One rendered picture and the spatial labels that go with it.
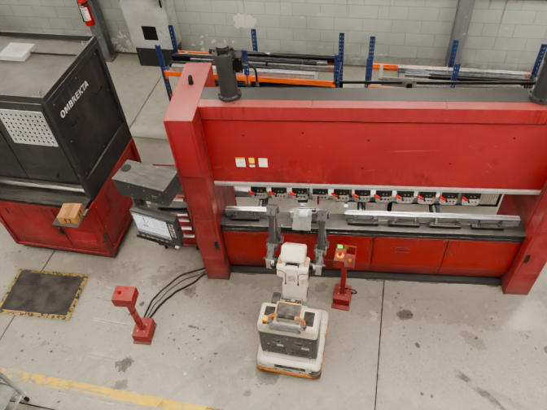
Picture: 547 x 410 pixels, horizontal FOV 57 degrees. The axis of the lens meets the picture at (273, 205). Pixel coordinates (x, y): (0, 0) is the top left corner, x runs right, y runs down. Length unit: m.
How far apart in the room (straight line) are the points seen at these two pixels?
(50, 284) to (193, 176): 2.58
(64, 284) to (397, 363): 3.82
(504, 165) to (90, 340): 4.44
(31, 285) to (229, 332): 2.46
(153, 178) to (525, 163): 3.15
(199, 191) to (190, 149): 0.52
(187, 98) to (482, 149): 2.52
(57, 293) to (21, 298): 0.41
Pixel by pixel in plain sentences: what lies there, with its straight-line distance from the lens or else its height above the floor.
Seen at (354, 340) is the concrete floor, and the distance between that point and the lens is 5.38.
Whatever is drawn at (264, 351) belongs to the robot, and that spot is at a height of 0.28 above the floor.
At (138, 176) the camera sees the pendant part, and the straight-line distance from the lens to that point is 4.30.
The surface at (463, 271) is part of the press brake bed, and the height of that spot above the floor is 0.22.
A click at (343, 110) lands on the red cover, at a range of 4.14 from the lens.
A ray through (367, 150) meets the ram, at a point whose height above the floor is 1.84.
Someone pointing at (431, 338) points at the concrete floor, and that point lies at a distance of 5.50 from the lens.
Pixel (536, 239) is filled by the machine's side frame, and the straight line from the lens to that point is 5.27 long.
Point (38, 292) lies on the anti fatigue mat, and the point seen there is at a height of 0.01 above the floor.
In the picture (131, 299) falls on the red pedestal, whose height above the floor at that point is 0.80.
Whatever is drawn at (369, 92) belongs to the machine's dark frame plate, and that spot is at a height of 2.30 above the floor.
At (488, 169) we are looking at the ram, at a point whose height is 1.64.
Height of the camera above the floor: 4.78
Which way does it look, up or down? 48 degrees down
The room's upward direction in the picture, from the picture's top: 5 degrees counter-clockwise
